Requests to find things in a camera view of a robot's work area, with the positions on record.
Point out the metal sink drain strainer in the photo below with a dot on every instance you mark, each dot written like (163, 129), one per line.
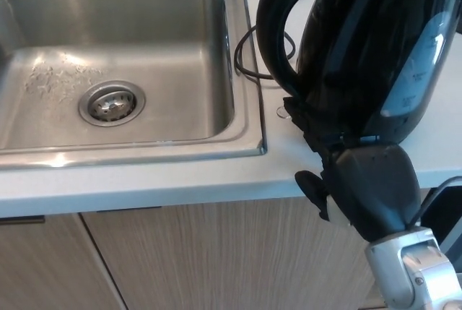
(112, 104)

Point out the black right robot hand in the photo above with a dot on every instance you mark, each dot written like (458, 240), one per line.
(371, 187)

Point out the stainless steel sink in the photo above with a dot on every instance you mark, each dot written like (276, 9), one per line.
(144, 35)

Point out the black round container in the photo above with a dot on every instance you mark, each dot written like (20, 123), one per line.
(459, 17)

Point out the black electric kettle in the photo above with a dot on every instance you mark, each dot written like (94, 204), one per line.
(361, 35)

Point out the built-in kitchen appliance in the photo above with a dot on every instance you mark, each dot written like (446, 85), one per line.
(445, 216)

